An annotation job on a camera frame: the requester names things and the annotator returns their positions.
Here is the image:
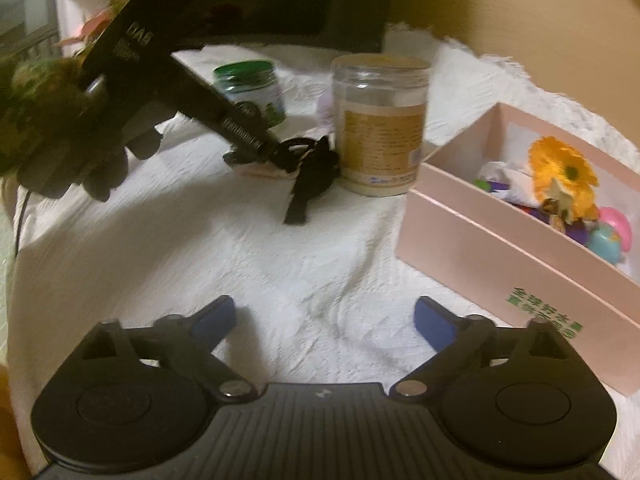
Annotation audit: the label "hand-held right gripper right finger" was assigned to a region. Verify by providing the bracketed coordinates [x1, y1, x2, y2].
[389, 295, 576, 400]

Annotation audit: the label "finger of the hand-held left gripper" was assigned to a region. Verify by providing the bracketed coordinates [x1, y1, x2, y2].
[160, 52, 283, 163]

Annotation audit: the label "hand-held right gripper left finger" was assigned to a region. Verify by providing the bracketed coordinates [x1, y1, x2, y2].
[75, 295, 256, 401]

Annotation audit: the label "black hair ties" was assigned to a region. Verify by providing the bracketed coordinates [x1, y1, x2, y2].
[222, 136, 321, 166]

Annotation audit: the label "pink cardboard box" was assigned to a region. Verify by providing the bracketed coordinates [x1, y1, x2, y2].
[395, 101, 640, 396]

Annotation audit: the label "pink and purple soft toy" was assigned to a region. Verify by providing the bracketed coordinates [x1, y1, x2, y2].
[495, 182, 566, 233]

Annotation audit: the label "white tissue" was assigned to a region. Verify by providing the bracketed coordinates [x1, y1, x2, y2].
[475, 160, 538, 191]

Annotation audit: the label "pink and teal toy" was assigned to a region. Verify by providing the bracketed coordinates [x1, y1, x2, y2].
[582, 206, 635, 266]

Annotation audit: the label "orange artificial flower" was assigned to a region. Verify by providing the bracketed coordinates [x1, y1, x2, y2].
[529, 136, 601, 233]

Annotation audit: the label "person's left hand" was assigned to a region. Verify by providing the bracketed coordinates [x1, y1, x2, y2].
[15, 87, 163, 203]

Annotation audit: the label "green-lidded jar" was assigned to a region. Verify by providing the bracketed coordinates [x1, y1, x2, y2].
[212, 60, 287, 128]

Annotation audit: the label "red-leaved potted plant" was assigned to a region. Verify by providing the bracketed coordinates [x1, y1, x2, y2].
[52, 0, 123, 56]

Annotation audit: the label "white textured blanket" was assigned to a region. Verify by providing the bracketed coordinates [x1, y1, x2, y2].
[0, 22, 640, 480]

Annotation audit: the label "black ribbon bow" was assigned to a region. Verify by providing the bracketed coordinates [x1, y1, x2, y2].
[282, 135, 343, 226]

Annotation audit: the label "dark window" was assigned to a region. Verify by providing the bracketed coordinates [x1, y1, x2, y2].
[0, 0, 61, 61]

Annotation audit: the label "black monitor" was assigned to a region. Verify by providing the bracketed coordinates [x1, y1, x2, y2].
[165, 0, 396, 53]

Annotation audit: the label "clear jar with beige label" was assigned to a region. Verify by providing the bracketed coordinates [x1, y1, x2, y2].
[330, 55, 432, 197]

